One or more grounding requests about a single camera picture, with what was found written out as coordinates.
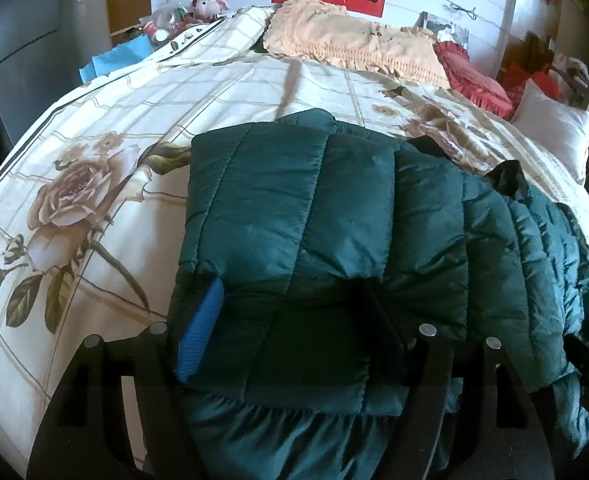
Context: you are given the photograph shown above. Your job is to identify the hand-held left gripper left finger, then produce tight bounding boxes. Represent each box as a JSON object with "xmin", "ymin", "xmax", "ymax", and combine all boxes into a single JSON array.
[{"xmin": 27, "ymin": 276, "xmax": 225, "ymax": 480}]

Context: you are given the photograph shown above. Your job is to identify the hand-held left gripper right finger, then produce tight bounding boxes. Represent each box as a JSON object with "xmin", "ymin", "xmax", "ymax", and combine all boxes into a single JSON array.
[{"xmin": 362, "ymin": 279, "xmax": 558, "ymax": 480}]

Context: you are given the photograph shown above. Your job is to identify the dark green puffer jacket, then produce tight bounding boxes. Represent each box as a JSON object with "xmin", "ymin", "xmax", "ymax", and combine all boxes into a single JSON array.
[{"xmin": 167, "ymin": 108, "xmax": 589, "ymax": 480}]

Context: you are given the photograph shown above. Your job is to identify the white pillow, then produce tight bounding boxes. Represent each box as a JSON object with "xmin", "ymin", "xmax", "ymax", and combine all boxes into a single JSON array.
[{"xmin": 511, "ymin": 78, "xmax": 589, "ymax": 183}]

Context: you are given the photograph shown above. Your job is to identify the floral cream bed sheet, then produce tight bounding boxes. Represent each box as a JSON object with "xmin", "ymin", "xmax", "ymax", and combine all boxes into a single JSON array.
[{"xmin": 0, "ymin": 5, "xmax": 589, "ymax": 480}]

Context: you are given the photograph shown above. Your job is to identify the red ruffled cushion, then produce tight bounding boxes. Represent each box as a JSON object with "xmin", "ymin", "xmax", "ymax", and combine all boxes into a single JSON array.
[{"xmin": 433, "ymin": 41, "xmax": 515, "ymax": 111}]

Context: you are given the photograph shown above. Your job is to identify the bright red cloth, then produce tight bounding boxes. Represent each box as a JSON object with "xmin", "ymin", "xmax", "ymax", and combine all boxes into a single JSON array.
[{"xmin": 499, "ymin": 57, "xmax": 563, "ymax": 106}]

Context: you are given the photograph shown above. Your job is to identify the beige fringed pillow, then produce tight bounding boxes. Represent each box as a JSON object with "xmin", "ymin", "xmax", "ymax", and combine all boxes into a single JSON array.
[{"xmin": 263, "ymin": 0, "xmax": 450, "ymax": 88}]

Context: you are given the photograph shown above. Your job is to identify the blue paper bag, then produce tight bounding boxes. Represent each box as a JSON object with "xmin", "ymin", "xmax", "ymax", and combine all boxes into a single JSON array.
[{"xmin": 79, "ymin": 35, "xmax": 152, "ymax": 82}]

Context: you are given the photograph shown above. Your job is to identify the propped photo picture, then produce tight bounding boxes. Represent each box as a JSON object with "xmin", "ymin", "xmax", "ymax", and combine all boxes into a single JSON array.
[{"xmin": 419, "ymin": 11, "xmax": 470, "ymax": 48}]

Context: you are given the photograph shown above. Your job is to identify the cluster of bottles and jars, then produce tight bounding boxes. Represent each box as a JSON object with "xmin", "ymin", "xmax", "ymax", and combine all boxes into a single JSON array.
[{"xmin": 142, "ymin": 0, "xmax": 195, "ymax": 43}]

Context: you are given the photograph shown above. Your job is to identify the plush doll with red hat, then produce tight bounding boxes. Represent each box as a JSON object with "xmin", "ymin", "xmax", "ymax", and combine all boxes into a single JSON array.
[{"xmin": 190, "ymin": 0, "xmax": 230, "ymax": 23}]

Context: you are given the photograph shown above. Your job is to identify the grey refrigerator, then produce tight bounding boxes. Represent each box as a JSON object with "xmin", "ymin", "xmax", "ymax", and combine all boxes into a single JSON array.
[{"xmin": 0, "ymin": 0, "xmax": 82, "ymax": 146}]

